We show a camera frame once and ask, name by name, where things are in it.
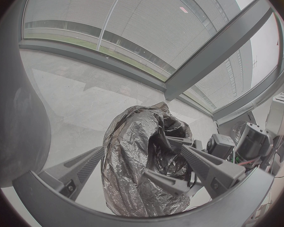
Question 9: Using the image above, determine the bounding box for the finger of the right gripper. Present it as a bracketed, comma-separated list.
[144, 169, 189, 196]
[164, 137, 194, 146]

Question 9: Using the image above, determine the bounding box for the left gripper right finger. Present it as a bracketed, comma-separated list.
[179, 145, 246, 199]

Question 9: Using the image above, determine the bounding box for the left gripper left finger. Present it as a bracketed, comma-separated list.
[38, 146, 105, 201]

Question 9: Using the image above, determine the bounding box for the black plastic bag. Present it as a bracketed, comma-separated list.
[101, 102, 194, 217]

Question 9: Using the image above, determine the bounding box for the window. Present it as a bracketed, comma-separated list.
[18, 0, 284, 125]

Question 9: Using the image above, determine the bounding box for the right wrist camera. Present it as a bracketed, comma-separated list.
[206, 133, 236, 162]

